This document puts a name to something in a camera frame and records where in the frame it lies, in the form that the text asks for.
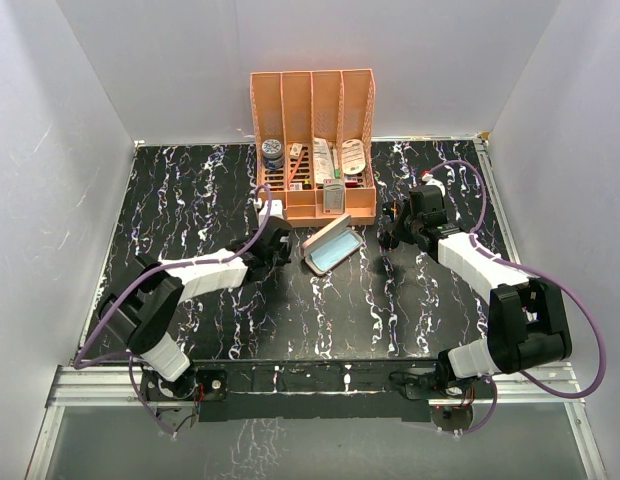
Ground black sunglasses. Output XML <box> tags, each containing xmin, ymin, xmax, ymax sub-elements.
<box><xmin>377</xmin><ymin>200</ymin><xmax>405</xmax><ymax>251</ymax></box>

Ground blue cleaning cloth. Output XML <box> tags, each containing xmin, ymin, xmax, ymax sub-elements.
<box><xmin>309</xmin><ymin>230</ymin><xmax>360</xmax><ymax>271</ymax></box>

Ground pink glasses case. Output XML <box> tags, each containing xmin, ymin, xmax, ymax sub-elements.
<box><xmin>301</xmin><ymin>213</ymin><xmax>363</xmax><ymax>276</ymax></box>

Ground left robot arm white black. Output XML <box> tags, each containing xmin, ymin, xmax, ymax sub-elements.
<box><xmin>96</xmin><ymin>217</ymin><xmax>292</xmax><ymax>399</ymax></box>

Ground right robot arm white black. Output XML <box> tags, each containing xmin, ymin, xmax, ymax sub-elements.
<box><xmin>383</xmin><ymin>185</ymin><xmax>572</xmax><ymax>397</ymax></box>

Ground grey white small box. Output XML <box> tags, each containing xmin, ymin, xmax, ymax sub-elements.
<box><xmin>323</xmin><ymin>179</ymin><xmax>345</xmax><ymax>215</ymax></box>

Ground oval beige tag package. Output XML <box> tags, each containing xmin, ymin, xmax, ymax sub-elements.
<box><xmin>341</xmin><ymin>139</ymin><xmax>366</xmax><ymax>175</ymax></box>

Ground white tube package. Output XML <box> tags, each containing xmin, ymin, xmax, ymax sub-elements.
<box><xmin>313</xmin><ymin>137</ymin><xmax>333</xmax><ymax>185</ymax></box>

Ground red pencil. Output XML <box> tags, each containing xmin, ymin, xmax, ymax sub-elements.
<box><xmin>288</xmin><ymin>148</ymin><xmax>307</xmax><ymax>188</ymax></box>

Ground blue white round tin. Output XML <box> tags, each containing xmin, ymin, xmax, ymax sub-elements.
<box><xmin>261</xmin><ymin>138</ymin><xmax>285</xmax><ymax>170</ymax></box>

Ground small white card box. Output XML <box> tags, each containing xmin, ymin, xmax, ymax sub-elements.
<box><xmin>289</xmin><ymin>143</ymin><xmax>303</xmax><ymax>159</ymax></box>

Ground orange desk organizer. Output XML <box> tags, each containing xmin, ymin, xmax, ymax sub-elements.
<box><xmin>250</xmin><ymin>69</ymin><xmax>377</xmax><ymax>227</ymax></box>

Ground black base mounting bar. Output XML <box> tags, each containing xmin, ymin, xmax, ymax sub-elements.
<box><xmin>141</xmin><ymin>359</ymin><xmax>494</xmax><ymax>423</ymax></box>

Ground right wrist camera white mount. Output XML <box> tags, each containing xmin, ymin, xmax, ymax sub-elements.
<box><xmin>421</xmin><ymin>171</ymin><xmax>446</xmax><ymax>196</ymax></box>

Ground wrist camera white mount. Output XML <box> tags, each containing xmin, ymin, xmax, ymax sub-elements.
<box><xmin>254</xmin><ymin>199</ymin><xmax>285</xmax><ymax>226</ymax></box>
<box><xmin>421</xmin><ymin>171</ymin><xmax>446</xmax><ymax>196</ymax></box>

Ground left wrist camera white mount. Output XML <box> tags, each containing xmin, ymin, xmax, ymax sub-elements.
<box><xmin>254</xmin><ymin>199</ymin><xmax>285</xmax><ymax>226</ymax></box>

